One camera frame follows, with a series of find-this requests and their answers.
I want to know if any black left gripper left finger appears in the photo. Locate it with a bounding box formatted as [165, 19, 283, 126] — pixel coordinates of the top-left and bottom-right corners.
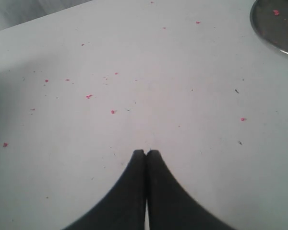
[66, 150, 146, 230]

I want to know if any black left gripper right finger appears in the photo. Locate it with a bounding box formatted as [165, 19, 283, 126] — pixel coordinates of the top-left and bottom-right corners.
[146, 150, 233, 230]

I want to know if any round steel plate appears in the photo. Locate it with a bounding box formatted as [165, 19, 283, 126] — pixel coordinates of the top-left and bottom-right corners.
[250, 0, 288, 54]

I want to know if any white backdrop curtain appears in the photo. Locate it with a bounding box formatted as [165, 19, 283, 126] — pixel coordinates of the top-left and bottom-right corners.
[0, 0, 89, 31]

